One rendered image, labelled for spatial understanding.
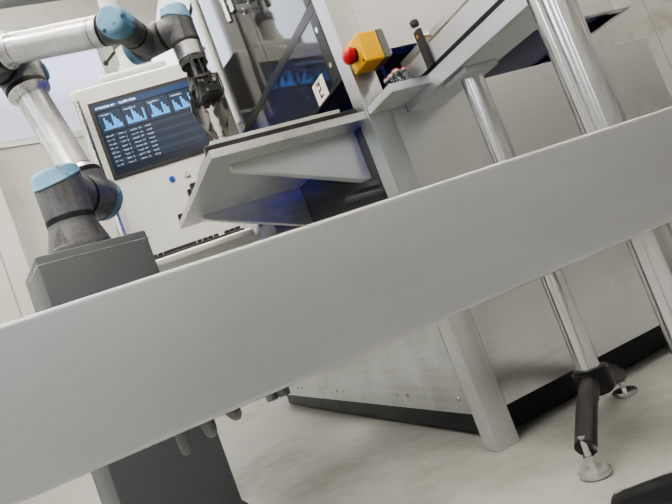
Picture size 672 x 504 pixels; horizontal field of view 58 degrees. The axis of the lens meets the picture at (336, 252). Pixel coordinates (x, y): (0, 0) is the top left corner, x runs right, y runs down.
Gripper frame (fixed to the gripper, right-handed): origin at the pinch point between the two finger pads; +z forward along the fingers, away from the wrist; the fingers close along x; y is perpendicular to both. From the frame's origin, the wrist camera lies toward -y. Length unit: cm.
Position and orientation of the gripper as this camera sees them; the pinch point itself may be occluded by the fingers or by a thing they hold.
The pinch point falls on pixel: (219, 135)
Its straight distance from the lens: 164.8
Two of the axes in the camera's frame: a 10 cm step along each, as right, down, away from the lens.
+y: 3.4, -1.9, -9.2
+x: 8.6, -3.2, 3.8
